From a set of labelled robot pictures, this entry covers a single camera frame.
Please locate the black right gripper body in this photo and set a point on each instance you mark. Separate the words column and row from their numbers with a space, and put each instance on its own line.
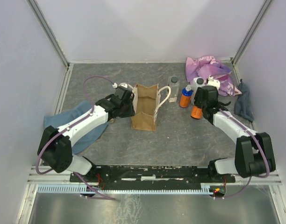
column 197, row 100

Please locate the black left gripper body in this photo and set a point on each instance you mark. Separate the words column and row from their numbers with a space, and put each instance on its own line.
column 128, row 109

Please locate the white plastic bottle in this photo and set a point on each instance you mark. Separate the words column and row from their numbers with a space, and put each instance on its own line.
column 195, row 84

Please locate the orange bottle with blue cap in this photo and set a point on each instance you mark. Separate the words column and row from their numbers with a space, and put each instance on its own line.
column 196, row 112

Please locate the orange spray bottle blue top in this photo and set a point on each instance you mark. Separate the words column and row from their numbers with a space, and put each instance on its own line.
column 186, row 96

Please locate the watermelon print canvas bag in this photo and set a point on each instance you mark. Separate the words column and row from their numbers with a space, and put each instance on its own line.
column 147, row 102

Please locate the clear square bottle grey cap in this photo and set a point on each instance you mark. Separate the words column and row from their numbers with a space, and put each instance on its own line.
column 173, row 83

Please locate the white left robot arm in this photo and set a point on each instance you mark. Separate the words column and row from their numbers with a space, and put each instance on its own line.
column 56, row 144

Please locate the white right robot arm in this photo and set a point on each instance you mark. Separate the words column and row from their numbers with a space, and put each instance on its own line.
column 253, row 153

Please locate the purple printed cloth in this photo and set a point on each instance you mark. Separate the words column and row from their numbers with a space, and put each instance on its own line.
column 207, row 67

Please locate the dark blue-grey cloth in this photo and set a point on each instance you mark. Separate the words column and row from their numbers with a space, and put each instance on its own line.
column 242, row 106

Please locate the light blue cloth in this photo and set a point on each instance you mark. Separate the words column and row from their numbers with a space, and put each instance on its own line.
column 68, row 116

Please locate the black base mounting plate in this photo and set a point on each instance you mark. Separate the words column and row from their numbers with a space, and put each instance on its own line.
column 119, row 177

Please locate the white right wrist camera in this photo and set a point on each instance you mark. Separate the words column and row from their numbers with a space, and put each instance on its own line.
column 213, row 82

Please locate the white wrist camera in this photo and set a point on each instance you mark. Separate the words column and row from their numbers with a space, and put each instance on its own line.
column 125, row 85
column 213, row 82

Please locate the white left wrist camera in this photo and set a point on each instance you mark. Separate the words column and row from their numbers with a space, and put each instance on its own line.
column 125, row 85

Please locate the aluminium rail frame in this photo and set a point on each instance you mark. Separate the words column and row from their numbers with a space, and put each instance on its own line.
column 27, row 207

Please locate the light blue cable comb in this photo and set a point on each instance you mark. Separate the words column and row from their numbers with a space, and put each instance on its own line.
column 83, row 189

